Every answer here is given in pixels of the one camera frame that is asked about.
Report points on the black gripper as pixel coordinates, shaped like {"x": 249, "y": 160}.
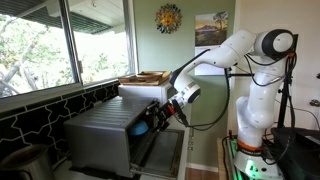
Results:
{"x": 163, "y": 114}

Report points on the blue plastic bowl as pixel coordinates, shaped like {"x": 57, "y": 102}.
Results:
{"x": 138, "y": 128}

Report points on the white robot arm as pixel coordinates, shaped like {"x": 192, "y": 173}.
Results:
{"x": 255, "y": 111}

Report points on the white microwave oven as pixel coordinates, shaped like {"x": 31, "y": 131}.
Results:
{"x": 162, "y": 92}

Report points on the toaster oven glass door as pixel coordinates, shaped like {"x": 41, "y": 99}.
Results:
{"x": 162, "y": 157}

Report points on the wooden serving tray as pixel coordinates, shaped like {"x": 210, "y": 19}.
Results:
{"x": 146, "y": 78}

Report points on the silver toaster oven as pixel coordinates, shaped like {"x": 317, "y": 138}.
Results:
{"x": 99, "y": 138}

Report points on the sliding glass window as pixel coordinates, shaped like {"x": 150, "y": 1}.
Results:
{"x": 53, "y": 43}

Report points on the metal pot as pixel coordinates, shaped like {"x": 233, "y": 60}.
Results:
{"x": 29, "y": 163}

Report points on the black equipment case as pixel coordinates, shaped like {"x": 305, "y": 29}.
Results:
{"x": 302, "y": 159}

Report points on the colourful sun wall decoration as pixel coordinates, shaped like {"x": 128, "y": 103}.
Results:
{"x": 168, "y": 19}

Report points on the landscape wall calendar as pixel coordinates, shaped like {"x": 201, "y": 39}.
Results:
{"x": 210, "y": 31}

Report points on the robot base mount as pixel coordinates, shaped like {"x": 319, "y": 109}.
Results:
{"x": 247, "y": 167}

